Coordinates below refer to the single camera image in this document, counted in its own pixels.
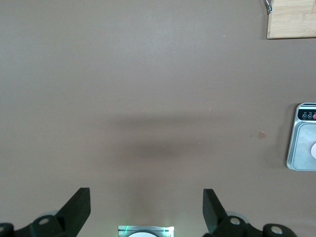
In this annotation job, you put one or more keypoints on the wooden cutting board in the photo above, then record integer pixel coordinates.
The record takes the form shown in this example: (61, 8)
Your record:
(291, 22)

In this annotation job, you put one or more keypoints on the silver digital kitchen scale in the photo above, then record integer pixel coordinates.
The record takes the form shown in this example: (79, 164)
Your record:
(300, 148)

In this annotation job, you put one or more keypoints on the pink plastic cup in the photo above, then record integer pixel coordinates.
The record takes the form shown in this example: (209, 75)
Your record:
(314, 150)

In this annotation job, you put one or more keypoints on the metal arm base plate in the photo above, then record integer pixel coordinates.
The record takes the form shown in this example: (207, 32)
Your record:
(123, 232)

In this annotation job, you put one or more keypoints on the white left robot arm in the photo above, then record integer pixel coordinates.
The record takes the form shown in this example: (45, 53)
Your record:
(143, 235)

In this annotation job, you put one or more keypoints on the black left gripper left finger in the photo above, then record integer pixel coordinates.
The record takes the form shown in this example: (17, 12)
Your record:
(74, 212)

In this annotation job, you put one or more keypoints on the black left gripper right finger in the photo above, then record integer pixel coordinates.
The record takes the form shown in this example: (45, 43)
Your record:
(214, 214)

